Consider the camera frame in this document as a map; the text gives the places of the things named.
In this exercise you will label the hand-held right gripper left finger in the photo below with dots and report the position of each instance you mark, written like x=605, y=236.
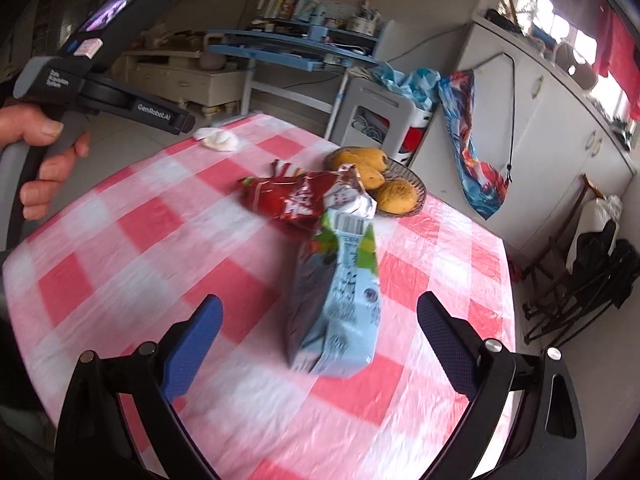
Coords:
x=192, y=345

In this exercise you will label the blue study desk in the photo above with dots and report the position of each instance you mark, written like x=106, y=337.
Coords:
x=280, y=52

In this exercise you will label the wooden folding chair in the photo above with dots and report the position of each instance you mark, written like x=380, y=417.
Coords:
x=555, y=240

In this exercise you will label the small blue box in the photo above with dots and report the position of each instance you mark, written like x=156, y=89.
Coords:
x=318, y=27

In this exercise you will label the crumpled white tissue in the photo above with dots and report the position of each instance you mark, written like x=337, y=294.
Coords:
x=220, y=141

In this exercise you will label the red white container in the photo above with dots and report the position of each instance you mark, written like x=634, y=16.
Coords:
x=415, y=140

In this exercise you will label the pen holder cup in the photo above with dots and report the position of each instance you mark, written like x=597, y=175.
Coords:
x=365, y=22

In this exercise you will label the beige kettlebell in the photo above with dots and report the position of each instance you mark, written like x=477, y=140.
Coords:
x=212, y=60

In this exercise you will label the red hanging garment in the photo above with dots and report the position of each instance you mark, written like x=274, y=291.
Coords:
x=620, y=60

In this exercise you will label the blue plastic bag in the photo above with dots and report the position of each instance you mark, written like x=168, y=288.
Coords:
x=410, y=85

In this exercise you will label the red checkered tablecloth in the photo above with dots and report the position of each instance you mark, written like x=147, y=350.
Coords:
x=125, y=260

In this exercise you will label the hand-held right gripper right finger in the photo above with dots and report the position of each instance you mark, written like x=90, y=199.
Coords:
x=445, y=340

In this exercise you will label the black folding chair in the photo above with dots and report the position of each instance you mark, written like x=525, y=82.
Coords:
x=600, y=280

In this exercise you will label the red snack bag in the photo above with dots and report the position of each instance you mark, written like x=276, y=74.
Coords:
x=280, y=200

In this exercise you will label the white cabinet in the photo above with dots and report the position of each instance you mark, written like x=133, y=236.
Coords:
x=550, y=135

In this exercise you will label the yellow bread rolls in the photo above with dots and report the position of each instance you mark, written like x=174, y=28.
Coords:
x=397, y=195

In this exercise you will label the white bag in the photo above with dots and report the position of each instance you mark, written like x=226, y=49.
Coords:
x=592, y=220

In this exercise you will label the window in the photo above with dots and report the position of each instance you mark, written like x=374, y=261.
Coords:
x=555, y=20

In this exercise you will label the grey plastic stool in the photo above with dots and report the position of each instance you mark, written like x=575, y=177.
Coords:
x=370, y=95

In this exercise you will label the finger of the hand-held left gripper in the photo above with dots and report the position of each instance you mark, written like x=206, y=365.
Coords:
x=160, y=115

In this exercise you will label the person's left hand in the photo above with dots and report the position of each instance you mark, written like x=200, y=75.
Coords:
x=25, y=127

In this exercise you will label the yellow mango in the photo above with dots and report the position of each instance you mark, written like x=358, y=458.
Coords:
x=360, y=157
x=372, y=176

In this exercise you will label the colourful printed bag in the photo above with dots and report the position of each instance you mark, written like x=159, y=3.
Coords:
x=475, y=180

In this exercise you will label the cream television cabinet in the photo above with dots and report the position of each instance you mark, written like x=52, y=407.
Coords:
x=165, y=77

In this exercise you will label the light blue snack bag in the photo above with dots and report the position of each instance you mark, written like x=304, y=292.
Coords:
x=345, y=310

